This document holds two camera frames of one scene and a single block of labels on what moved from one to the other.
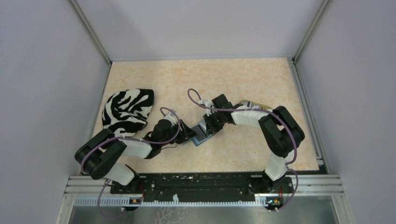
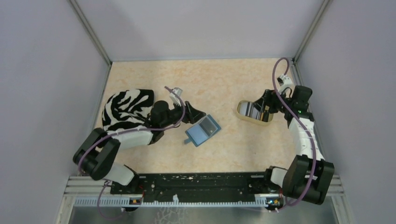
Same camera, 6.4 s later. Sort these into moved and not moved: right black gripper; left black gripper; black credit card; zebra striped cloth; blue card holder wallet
Moved: left black gripper; black credit card; right black gripper
Not moved: zebra striped cloth; blue card holder wallet
